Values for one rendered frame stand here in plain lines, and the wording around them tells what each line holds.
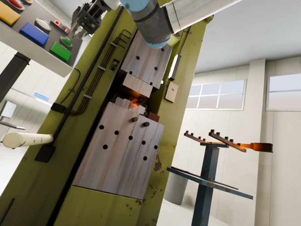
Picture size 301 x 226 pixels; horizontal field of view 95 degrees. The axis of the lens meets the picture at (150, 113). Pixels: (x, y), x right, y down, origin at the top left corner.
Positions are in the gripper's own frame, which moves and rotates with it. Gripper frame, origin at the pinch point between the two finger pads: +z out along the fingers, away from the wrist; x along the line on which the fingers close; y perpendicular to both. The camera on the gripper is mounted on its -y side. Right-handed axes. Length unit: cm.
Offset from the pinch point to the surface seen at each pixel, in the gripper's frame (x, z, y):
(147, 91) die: 51, 0, -5
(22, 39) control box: -11.9, 12.2, 6.1
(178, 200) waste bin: 296, 119, 45
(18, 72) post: -7.7, 28.3, 7.7
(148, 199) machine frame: 86, 34, 55
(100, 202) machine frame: 44, 32, 56
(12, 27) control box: -15.6, 10.9, 4.8
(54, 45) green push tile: -2.9, 10.2, 0.4
